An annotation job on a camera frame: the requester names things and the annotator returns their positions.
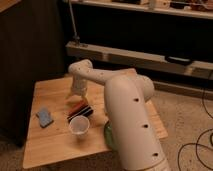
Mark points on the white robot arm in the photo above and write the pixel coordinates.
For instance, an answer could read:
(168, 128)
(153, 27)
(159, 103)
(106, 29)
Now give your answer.
(125, 97)

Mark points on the green ceramic bowl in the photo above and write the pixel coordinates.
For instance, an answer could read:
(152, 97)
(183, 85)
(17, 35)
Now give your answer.
(108, 136)

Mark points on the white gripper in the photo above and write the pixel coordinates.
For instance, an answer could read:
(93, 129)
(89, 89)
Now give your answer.
(79, 87)

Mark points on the blue sponge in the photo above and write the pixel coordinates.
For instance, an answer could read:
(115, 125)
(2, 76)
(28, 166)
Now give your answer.
(44, 117)

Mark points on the dark cabinet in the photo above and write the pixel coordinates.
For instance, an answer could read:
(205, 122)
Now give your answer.
(31, 50)

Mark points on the metal stand pole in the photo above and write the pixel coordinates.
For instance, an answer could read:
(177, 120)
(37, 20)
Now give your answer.
(75, 37)

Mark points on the clear plastic cup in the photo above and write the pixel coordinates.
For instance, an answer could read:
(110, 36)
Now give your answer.
(79, 126)

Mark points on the black striped box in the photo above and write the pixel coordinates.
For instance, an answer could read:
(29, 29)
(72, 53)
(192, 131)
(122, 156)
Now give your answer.
(86, 111)

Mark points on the wooden table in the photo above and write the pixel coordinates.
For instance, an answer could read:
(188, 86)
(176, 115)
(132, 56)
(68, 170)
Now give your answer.
(55, 142)

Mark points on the upper shelf with clutter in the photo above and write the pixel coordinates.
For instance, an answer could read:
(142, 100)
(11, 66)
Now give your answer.
(150, 7)

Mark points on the white lower shelf rail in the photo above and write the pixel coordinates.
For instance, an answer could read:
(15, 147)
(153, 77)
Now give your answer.
(137, 59)

